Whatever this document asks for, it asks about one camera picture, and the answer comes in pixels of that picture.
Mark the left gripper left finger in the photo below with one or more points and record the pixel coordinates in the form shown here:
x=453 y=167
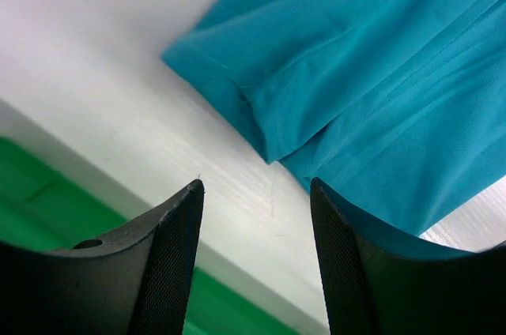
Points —
x=133 y=279

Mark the green plastic tray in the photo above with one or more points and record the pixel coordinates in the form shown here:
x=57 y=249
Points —
x=245 y=280

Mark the teal t-shirt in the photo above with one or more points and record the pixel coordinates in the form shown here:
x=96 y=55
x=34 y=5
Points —
x=398 y=105

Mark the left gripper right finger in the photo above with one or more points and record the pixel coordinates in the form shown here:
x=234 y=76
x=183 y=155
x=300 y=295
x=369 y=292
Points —
x=378 y=279

